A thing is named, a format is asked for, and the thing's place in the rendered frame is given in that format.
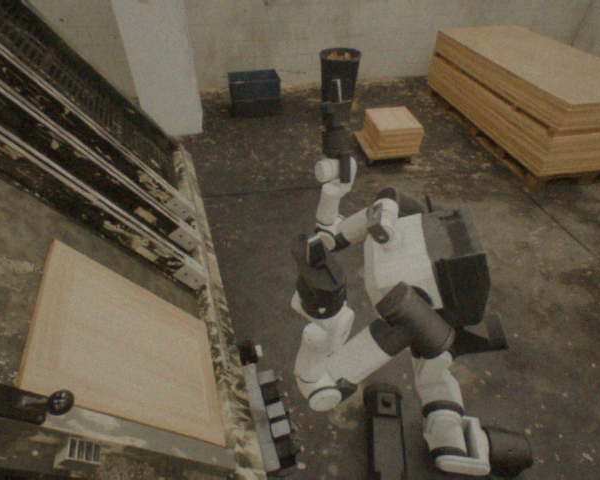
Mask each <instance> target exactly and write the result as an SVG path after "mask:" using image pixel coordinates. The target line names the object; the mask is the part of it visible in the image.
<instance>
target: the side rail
mask: <svg viewBox="0 0 600 480"><path fill-rule="evenodd" d="M6 1H7V3H8V4H9V5H10V6H12V7H13V8H14V9H15V10H16V11H17V12H19V13H20V14H21V15H22V16H23V17H24V18H26V19H27V20H28V21H29V22H30V23H31V24H32V26H33V27H34V28H35V29H37V30H39V31H40V32H41V33H42V34H43V35H44V36H45V37H46V38H47V39H48V40H49V41H50V42H52V43H53V44H54V45H55V46H56V47H58V48H59V49H60V50H61V52H62V53H63V54H64V55H66V56H67V57H68V58H69V59H70V60H71V61H72V62H73V63H74V64H75V65H76V66H77V67H79V68H80V69H81V70H82V71H83V72H84V73H86V74H87V75H88V76H89V77H90V78H91V79H93V80H94V81H95V82H96V83H97V84H98V85H99V86H100V87H101V88H102V89H103V90H105V91H106V92H107V93H108V94H109V95H110V96H111V97H112V98H113V99H114V100H115V101H116V102H118V103H119V104H120V105H121V106H122V107H123V108H124V109H125V110H126V111H127V112H128V113H129V114H131V115H132V116H133V117H134V118H135V119H136V120H137V121H138V122H139V123H140V124H141V125H142V126H144V127H145V128H146V129H147V130H148V131H149V132H150V133H151V134H152V135H153V136H154V137H155V138H157V139H158V140H159V141H160V142H161V143H162V144H163V145H165V146H166V147H167V148H169V149H170V151H171V152H172V151H173V150H175V149H176V148H178V145H177V142H176V141H175V140H174V139H173V138H172V137H171V136H170V135H169V134H168V133H167V132H166V131H165V130H164V129H163V128H162V126H161V125H159V124H158V123H157V122H156V121H155V120H154V119H153V118H152V117H151V116H150V115H149V114H148V113H147V112H146V111H145V110H144V109H143V108H142V107H141V106H140V105H139V104H137V103H136V102H134V101H133V100H132V99H131V98H130V97H129V96H128V95H127V94H126V93H125V92H124V91H123V90H122V89H121V88H120V87H119V86H118V85H117V84H116V83H115V82H114V81H112V80H111V79H110V78H109V77H108V76H107V74H106V73H104V72H103V71H102V70H101V69H100V68H99V67H98V66H97V65H96V64H95V63H94V62H93V61H92V60H91V59H90V58H88V57H87V56H86V55H85V54H84V53H83V52H82V51H81V50H80V49H79V48H78V47H77V46H76V45H75V44H74V43H73V42H72V41H70V40H69V39H68V38H67V37H66V36H64V35H63V33H62V32H61V31H60V30H59V29H58V28H57V27H56V26H55V25H54V24H53V23H52V22H51V21H50V20H48V19H47V18H46V17H45V16H44V15H43V14H42V13H40V12H39V11H38V9H37V8H36V7H35V6H34V5H33V4H32V3H31V2H29V1H28V0H6ZM4 2H5V1H4ZM5 3H6V2H5ZM5 3H4V5H7V3H6V4H5ZM2 5H3V4H2ZM4 5H3V6H4ZM0 6H1V5H0ZM3 6H1V7H2V8H4V7H5V6H4V7H3ZM7 6H8V5H7ZM7 6H6V7H7ZM29 25H30V24H29ZM30 26H31V25H30ZM30 26H29V27H30ZM32 26H31V27H32ZM31 27H30V28H31ZM58 51H59V50H58ZM58 51H57V52H58ZM59 52H60V51H59ZM59 52H58V53H59ZM61 52H60V53H61ZM58 53H57V54H58ZM60 53H59V54H60ZM59 54H58V55H59ZM60 55H61V54H60ZM60 55H59V56H60ZM75 65H74V67H76V66H75ZM74 67H73V68H74ZM73 68H72V69H73ZM74 69H75V68H74ZM74 69H73V70H74ZM73 70H72V71H73ZM74 71H75V70H74ZM74 71H73V72H74ZM74 73H75V72H74ZM90 78H89V79H90ZM91 79H90V80H91ZM90 80H89V81H90ZM90 82H91V81H90ZM103 90H102V91H103ZM103 92H104V91H103ZM103 92H102V93H103ZM103 94H104V93H103ZM103 94H102V95H103ZM104 95H105V94H104ZM104 95H103V96H104ZM113 99H112V100H113ZM116 102H115V103H116ZM116 104H117V103H116ZM116 104H115V105H116ZM117 105H118V104H117ZM117 105H116V106H117ZM116 106H115V107H116ZM129 114H128V115H129ZM129 116H130V115H129ZM129 116H128V117H129ZM128 117H127V118H128ZM129 118H130V117H129ZM129 118H128V119H129ZM128 119H127V120H128ZM129 120H130V119H129ZM129 120H128V121H129ZM129 122H130V121H129ZM140 124H139V125H140ZM141 125H140V126H141ZM140 126H139V127H140ZM142 126H141V127H142ZM141 127H140V128H141ZM140 128H139V129H140ZM141 129H142V128H141ZM141 129H140V130H141ZM141 131H142V130H141ZM141 131H140V132H141ZM141 133H142V132H141ZM152 135H151V136H152ZM153 136H152V137H153ZM152 137H151V138H152ZM155 138H154V139H155ZM152 139H153V138H152ZM152 139H151V140H152ZM155 140H156V139H155ZM152 141H153V140H152ZM156 141H157V140H156ZM156 141H155V142H156ZM156 143H157V142H156ZM167 148H166V149H167ZM166 149H165V150H166ZM166 151H167V150H166Z"/></svg>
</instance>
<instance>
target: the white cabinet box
mask: <svg viewBox="0 0 600 480"><path fill-rule="evenodd" d="M111 1H112V5H113V9H114V12H115V16H116V20H117V24H118V28H119V32H120V34H121V36H122V40H123V43H124V47H125V51H126V55H127V59H128V63H129V67H130V70H131V74H132V78H133V82H134V86H135V88H136V90H137V94H138V97H139V101H140V105H141V107H142V108H143V109H144V110H145V111H146V112H147V113H148V114H149V115H150V116H151V117H152V118H153V119H154V120H155V121H156V122H157V123H158V124H159V125H161V126H162V128H163V129H164V130H165V131H166V132H167V133H168V134H169V135H181V134H195V133H199V132H201V128H202V106H201V100H200V95H199V89H198V83H197V76H196V70H195V64H194V58H193V52H192V45H191V42H190V40H189V34H188V28H187V21H186V15H185V9H184V2H183V0H111Z"/></svg>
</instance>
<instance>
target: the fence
mask: <svg viewBox="0 0 600 480"><path fill-rule="evenodd" d="M1 434H4V435H9V436H13V437H19V438H23V439H28V440H33V441H36V440H37V441H42V442H46V443H51V444H56V445H58V444H59V443H61V442H62V441H64V440H66V439H68V438H69V436H71V437H75V438H79V439H83V440H88V441H92V442H96V443H100V444H103V445H102V450H101V453H102V454H111V455H115V456H120V457H124V458H129V459H134V460H138V461H143V462H146V461H147V462H152V463H157V464H161V465H166V466H170V467H174V468H179V469H183V470H188V471H192V472H202V473H206V474H210V475H214V476H219V477H224V478H226V477H227V476H229V475H230V474H232V473H233V472H235V471H237V467H236V462H235V457H234V451H233V450H229V449H226V448H222V447H220V446H216V445H213V444H210V443H206V442H204V443H203V442H199V441H196V440H192V439H190V438H186V437H183V436H180V435H176V434H173V433H169V432H166V431H162V430H159V429H156V428H150V427H146V426H143V425H139V424H136V423H132V422H129V421H125V420H122V419H119V418H115V417H108V416H105V415H101V414H98V413H94V412H91V411H88V410H84V409H82V408H78V407H72V409H71V410H70V411H69V412H68V413H66V414H64V415H62V416H53V415H51V414H49V413H48V411H47V415H46V421H45V422H44V423H43V424H42V425H37V424H35V425H33V424H29V423H25V422H21V421H17V420H13V419H8V418H4V417H0V435H1Z"/></svg>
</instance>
